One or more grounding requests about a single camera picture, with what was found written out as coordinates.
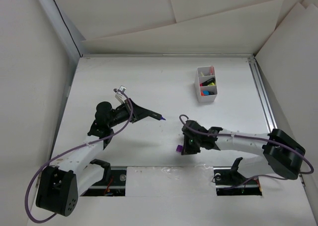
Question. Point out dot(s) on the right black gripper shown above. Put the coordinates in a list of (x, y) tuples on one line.
[(187, 149)]

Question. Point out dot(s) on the blue tip black highlighter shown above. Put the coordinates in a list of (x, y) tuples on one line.
[(210, 93)]

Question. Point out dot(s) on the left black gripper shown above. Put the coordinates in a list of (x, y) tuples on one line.
[(138, 113)]

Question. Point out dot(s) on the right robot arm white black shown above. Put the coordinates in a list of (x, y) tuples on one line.
[(275, 152)]

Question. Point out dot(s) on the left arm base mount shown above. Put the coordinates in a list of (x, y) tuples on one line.
[(112, 184)]

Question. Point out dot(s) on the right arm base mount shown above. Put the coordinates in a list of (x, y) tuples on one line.
[(229, 182)]

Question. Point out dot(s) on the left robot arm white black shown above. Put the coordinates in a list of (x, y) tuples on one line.
[(61, 185)]

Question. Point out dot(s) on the purple tip black highlighter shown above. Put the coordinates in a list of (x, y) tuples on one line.
[(156, 116)]

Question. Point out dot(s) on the yellow cap black highlighter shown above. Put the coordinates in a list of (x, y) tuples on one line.
[(213, 83)]

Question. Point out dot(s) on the aluminium rail right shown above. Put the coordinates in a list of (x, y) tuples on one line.
[(264, 100)]

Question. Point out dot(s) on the purple highlighter cap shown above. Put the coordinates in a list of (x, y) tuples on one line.
[(179, 148)]

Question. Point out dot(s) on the white compartment pen holder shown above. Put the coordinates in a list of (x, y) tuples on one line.
[(198, 89)]

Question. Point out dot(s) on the pink cap black highlighter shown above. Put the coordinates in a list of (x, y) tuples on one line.
[(206, 83)]

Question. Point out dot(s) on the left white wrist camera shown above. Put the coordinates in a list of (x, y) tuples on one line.
[(119, 93)]

